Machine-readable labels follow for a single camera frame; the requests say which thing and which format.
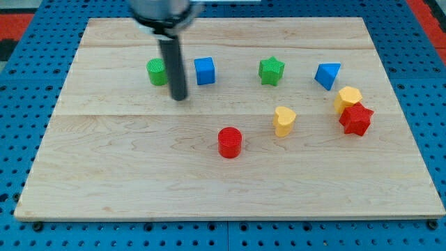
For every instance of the yellow hexagon block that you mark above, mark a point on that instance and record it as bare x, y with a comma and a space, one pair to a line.
346, 97

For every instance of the green star block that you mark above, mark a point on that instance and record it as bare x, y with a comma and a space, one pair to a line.
271, 71

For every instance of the red star block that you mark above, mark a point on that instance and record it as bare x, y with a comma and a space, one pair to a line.
356, 119

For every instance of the green cylinder block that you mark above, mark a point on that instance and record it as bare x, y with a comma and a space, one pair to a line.
156, 72

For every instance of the yellow heart block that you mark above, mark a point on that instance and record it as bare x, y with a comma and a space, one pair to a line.
283, 121

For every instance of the red cylinder block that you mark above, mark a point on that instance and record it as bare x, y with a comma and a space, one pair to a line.
229, 142

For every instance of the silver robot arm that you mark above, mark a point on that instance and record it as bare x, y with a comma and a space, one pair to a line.
165, 20

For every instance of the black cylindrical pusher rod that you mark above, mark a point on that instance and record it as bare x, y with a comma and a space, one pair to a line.
173, 63

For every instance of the blue cube block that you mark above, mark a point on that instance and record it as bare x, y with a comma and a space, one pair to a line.
205, 70

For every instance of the wooden board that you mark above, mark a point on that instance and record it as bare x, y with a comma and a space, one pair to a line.
118, 148

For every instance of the blue triangle block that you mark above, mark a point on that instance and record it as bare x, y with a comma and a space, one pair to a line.
326, 74

